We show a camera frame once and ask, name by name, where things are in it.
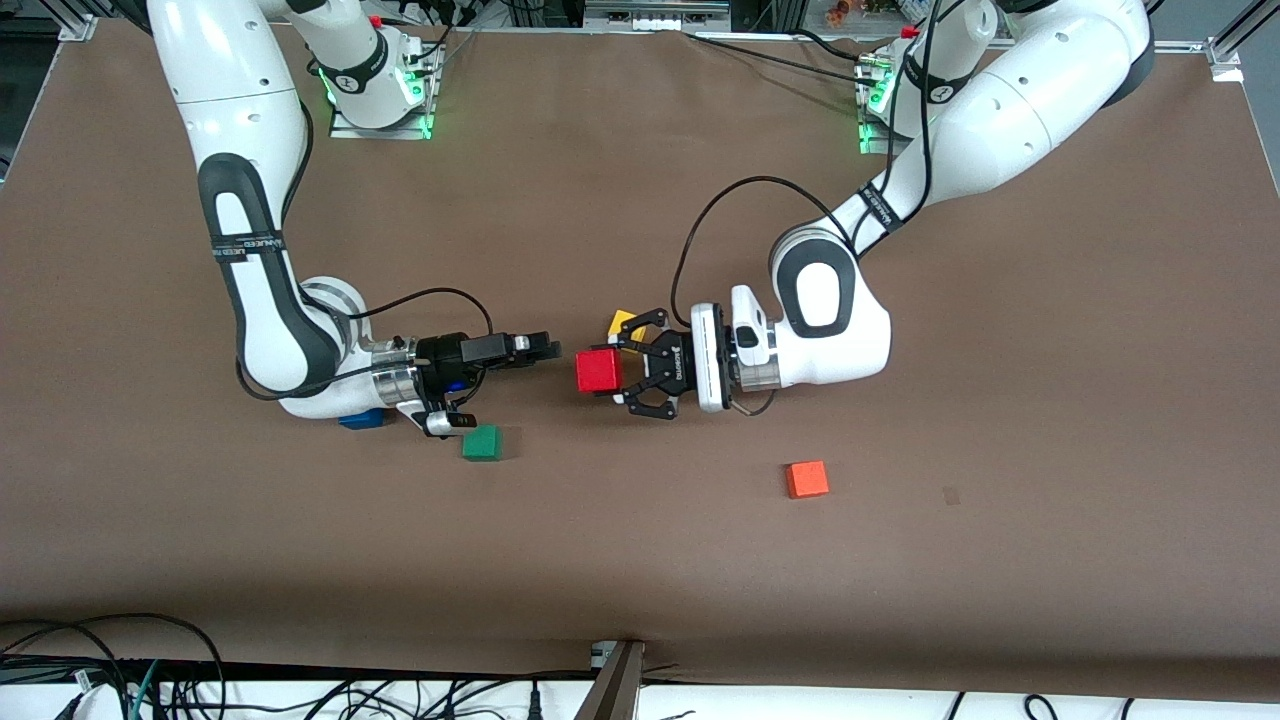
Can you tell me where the red wooden block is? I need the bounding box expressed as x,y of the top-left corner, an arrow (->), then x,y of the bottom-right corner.
575,347 -> 624,394

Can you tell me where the brown table cover sheet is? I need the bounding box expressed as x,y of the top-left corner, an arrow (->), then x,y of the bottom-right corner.
0,18 -> 1280,701

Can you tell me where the grey power strip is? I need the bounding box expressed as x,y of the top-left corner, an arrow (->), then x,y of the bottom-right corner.
583,0 -> 733,33

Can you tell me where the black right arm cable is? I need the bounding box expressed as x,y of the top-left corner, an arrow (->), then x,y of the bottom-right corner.
235,130 -> 494,403

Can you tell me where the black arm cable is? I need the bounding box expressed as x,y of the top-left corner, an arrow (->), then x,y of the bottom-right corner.
670,0 -> 946,326
235,130 -> 494,403

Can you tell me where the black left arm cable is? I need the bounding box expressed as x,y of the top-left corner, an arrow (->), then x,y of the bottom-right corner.
670,0 -> 946,326

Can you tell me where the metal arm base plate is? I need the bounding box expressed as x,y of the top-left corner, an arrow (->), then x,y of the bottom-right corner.
328,40 -> 438,141
857,55 -> 911,157

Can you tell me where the black velcro cable strap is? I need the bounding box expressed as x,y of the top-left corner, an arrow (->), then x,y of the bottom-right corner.
856,183 -> 906,239
208,230 -> 287,263

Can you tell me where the thin black table cable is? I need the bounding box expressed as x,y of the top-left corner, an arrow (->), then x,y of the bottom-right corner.
683,33 -> 881,86

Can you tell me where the grey aluminium profile post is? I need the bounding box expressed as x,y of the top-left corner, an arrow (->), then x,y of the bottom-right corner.
575,640 -> 647,720

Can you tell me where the black base power cable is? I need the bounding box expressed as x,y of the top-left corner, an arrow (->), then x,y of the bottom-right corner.
400,0 -> 483,76

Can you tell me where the thick black table cable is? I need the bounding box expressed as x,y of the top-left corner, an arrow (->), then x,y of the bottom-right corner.
790,28 -> 881,63

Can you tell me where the long looped black cable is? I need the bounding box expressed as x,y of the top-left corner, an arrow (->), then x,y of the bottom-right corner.
0,612 -> 227,720

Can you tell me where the teal cable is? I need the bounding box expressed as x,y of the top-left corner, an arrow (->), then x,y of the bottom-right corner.
128,658 -> 161,720

